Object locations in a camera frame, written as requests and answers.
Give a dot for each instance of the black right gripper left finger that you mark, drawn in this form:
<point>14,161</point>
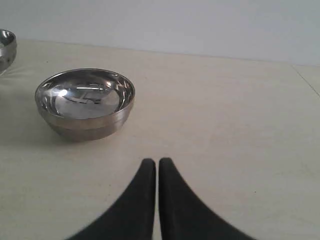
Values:
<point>131,216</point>

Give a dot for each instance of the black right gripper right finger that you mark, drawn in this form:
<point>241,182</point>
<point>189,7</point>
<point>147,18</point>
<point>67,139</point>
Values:
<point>183,216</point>

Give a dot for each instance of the steel bowl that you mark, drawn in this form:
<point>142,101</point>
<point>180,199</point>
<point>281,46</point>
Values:
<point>85,104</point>
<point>8,49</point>

